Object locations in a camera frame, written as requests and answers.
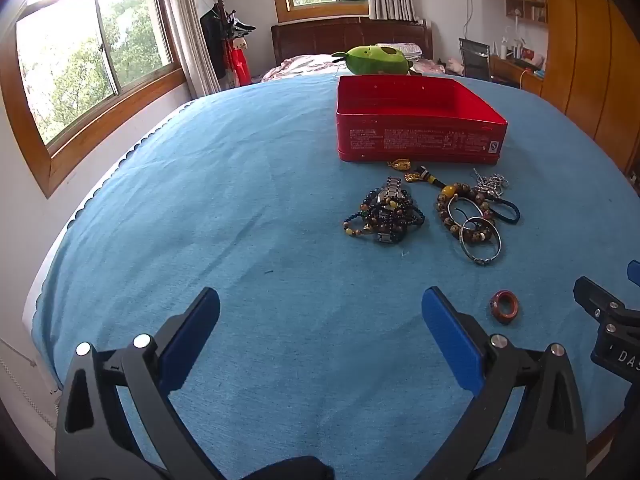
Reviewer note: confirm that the green plush toy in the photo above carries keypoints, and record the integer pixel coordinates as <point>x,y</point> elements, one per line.
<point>375,60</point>

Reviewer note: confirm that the black office chair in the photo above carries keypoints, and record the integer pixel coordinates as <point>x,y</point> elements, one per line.
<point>475,55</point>

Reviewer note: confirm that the wooden wall shelf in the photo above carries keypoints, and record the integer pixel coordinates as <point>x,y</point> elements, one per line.
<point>525,0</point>

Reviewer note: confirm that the red bag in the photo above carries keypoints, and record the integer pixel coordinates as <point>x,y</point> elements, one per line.
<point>239,67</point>

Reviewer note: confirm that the dark wooden headboard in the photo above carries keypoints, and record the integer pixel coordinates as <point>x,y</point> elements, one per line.
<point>325,35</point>

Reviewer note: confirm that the small silver bangle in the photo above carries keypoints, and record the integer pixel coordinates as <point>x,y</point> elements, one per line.
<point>465,198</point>

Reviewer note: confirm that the black jacket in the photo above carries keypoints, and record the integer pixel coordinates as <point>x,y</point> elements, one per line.
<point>212,40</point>

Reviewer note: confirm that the pink floral bedding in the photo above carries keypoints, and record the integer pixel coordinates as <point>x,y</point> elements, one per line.
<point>300,65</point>

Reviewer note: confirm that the metal wristwatch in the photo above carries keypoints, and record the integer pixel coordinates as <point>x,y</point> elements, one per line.
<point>387,197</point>

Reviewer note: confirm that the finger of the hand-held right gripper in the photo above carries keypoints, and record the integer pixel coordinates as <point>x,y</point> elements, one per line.
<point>595,300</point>
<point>634,272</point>

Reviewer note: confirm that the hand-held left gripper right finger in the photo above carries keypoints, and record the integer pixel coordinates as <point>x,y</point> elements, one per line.
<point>452,340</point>

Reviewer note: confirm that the large wooden frame window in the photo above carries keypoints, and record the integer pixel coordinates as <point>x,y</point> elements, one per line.
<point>125,25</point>

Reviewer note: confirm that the wooden wardrobe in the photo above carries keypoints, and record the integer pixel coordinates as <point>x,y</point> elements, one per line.
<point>585,50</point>

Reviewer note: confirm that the red tin box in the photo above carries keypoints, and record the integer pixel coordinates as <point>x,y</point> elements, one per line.
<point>415,135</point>

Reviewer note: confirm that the large silver bangle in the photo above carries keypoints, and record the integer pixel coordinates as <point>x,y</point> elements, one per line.
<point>481,261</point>

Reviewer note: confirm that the wooden desk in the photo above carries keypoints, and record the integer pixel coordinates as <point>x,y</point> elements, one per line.
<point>515,72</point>

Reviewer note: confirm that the white scalloped sheet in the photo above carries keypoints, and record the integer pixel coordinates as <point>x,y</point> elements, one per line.
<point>30,300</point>

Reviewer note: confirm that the striped pillow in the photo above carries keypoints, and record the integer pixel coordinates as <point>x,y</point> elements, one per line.
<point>400,50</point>

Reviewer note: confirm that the small gold pendant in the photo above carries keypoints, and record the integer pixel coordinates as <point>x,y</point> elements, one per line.
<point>400,164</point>

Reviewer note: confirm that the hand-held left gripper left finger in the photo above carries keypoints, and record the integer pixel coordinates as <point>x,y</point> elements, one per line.
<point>192,340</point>

